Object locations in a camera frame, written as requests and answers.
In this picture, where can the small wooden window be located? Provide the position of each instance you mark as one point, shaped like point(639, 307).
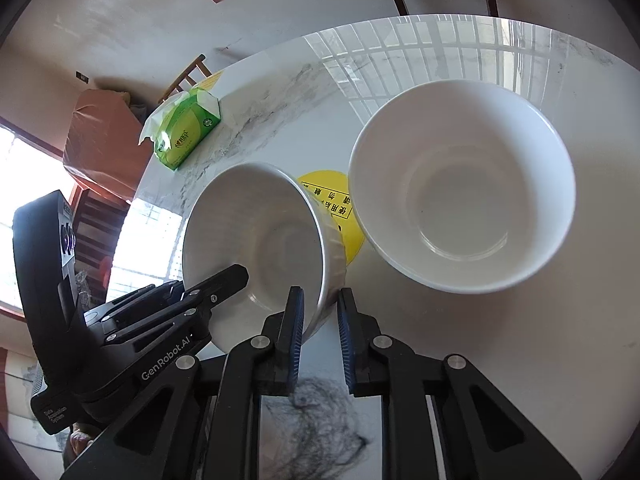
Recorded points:
point(25, 200)

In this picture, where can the white bowl blue print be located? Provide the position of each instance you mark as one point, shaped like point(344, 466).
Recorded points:
point(240, 230)

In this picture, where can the light wooden chair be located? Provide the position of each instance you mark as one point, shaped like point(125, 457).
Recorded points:
point(180, 80)

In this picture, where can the brown slatted chair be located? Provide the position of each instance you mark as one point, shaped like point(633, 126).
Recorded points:
point(95, 220)

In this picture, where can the dark wall switch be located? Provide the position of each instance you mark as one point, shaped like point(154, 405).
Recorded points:
point(82, 76)

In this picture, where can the white bowl rabbit print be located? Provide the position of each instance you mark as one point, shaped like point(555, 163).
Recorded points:
point(460, 185)

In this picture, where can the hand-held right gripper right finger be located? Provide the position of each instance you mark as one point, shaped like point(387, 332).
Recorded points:
point(345, 340)

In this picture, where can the orange cloth covered chair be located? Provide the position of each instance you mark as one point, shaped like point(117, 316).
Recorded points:
point(100, 145)

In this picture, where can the green tissue pack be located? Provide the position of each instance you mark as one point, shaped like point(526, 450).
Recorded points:
point(185, 135)

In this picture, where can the round yellow sticker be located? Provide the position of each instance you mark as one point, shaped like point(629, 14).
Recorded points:
point(342, 232)

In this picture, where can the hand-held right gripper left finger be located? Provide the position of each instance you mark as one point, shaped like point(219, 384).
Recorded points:
point(297, 320)

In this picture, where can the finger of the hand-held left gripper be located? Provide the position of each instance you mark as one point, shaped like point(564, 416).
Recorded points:
point(220, 285)
point(150, 295)

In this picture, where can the person's left hand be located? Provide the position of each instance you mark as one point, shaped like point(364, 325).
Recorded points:
point(77, 442)

